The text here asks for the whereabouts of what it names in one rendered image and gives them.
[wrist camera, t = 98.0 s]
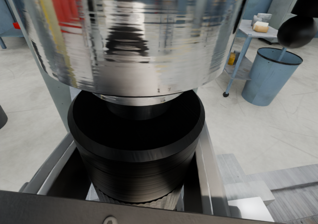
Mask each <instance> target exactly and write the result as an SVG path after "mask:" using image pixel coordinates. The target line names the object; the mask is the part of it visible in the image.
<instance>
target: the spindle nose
mask: <svg viewBox="0 0 318 224"><path fill-rule="evenodd" d="M12 1H13V4H14V6H15V8H16V10H17V13H18V15H19V17H20V20H21V22H22V24H23V27H24V29H25V31H26V34H27V36H28V38H29V41H30V43H31V45H32V47H33V50H34V52H35V54H36V56H37V59H38V61H39V63H40V65H41V67H42V69H43V70H44V71H45V72H46V73H47V74H48V75H50V76H51V77H52V78H54V79H56V80H57V81H59V82H61V83H64V84H66V85H69V86H71V87H74V88H77V89H80V90H83V91H87V92H91V93H96V94H100V95H106V96H114V97H125V98H148V97H160V96H167V95H173V94H178V93H182V92H185V91H189V90H192V89H195V88H198V87H200V86H202V85H205V84H207V83H209V82H211V81H212V80H214V79H216V78H217V77H218V76H219V75H220V74H221V73H222V72H223V71H224V69H225V67H226V64H227V61H228V58H229V55H230V52H231V50H232V47H233V44H234V41H235V38H236V35H237V33H238V30H239V26H240V24H241V21H242V18H243V16H244V13H245V10H246V7H247V4H248V1H249V0H12Z"/></svg>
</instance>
